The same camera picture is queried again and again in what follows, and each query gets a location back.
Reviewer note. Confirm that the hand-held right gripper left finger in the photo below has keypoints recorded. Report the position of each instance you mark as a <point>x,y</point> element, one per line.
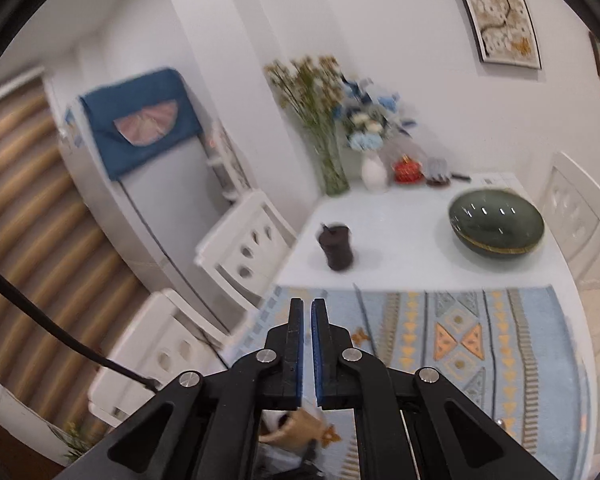
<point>294,355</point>

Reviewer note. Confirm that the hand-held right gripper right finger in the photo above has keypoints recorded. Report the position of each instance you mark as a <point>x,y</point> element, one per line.
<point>316,355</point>

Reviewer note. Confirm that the bamboo utensil holder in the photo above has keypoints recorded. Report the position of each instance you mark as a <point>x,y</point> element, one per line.
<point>300,430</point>

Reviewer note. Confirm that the dark brown cup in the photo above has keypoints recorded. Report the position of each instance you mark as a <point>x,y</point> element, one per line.
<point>337,250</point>

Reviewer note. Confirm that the patterned blue table mat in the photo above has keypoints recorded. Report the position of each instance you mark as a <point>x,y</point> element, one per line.
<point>480,320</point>

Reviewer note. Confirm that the glass vase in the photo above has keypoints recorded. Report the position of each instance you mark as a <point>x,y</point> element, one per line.
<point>335,180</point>

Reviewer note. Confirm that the white ceramic vase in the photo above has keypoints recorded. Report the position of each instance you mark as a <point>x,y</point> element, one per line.
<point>375,175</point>

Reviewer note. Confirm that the white shelf rack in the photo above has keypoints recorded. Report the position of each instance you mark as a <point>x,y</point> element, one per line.
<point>230,170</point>

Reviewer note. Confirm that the silver refrigerator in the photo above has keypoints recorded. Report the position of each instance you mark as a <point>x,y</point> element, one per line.
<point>170,195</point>

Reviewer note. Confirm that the red lidded teacup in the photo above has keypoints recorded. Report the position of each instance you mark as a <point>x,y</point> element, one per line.
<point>407,170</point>

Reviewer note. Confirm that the phone stand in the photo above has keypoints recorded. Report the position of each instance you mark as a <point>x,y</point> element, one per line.
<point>437,167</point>

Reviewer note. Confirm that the dark green bowl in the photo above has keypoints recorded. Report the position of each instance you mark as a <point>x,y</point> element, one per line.
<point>495,220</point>

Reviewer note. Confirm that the small black object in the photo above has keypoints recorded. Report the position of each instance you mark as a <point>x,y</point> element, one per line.
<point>461,176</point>

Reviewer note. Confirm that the green potted plant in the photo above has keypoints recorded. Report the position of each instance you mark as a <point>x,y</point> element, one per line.
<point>77,440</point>

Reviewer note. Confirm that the blue cloth cover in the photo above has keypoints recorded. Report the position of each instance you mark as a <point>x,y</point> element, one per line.
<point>105,130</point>

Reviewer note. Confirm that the floral wall painting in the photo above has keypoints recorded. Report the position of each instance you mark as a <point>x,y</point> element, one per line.
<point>500,15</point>

